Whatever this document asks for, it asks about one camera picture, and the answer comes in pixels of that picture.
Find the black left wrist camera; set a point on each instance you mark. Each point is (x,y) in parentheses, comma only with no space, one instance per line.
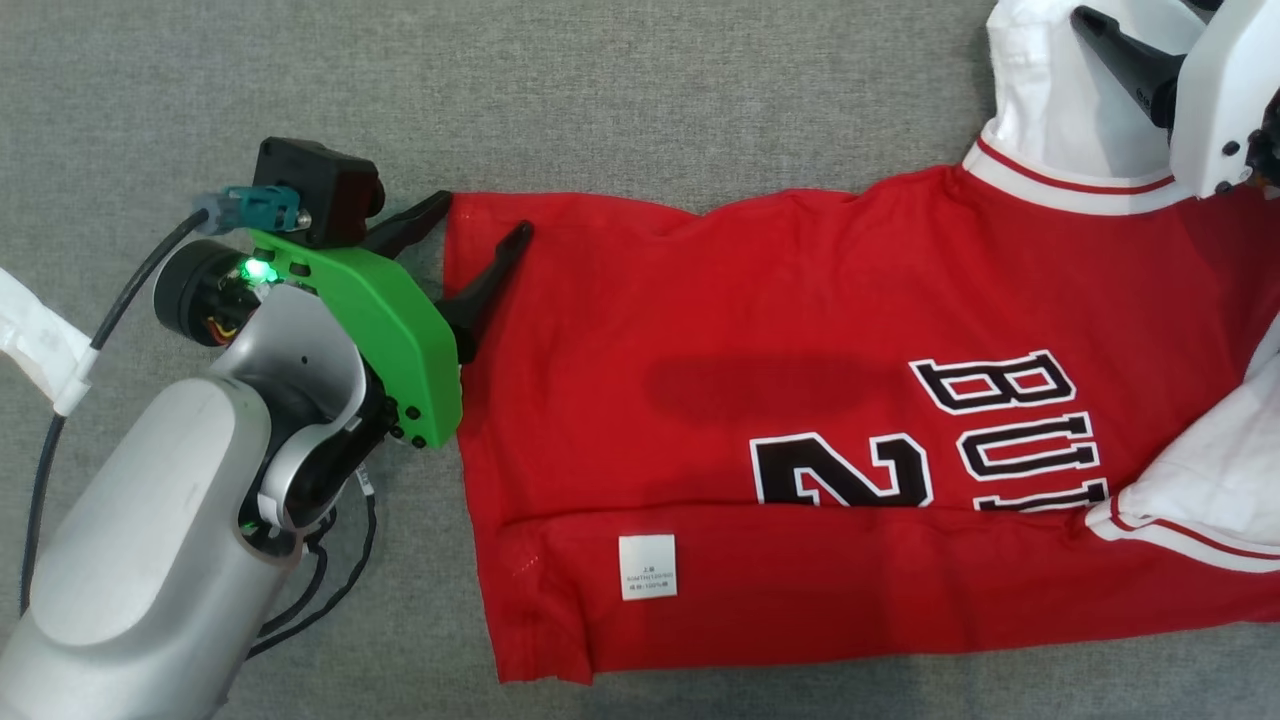
(315,190)

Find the red Bulls jersey white sleeves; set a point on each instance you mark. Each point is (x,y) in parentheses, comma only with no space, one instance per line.
(700,450)

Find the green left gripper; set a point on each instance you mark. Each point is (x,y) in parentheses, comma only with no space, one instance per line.
(395,320)

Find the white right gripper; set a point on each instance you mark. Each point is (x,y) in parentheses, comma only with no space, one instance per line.
(1225,90)

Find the teal left camera connector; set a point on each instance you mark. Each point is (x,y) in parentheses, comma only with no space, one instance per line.
(255,208)

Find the white tape label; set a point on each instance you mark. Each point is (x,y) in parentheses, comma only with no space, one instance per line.
(40,345)

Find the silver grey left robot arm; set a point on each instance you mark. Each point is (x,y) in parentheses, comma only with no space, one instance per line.
(150,550)

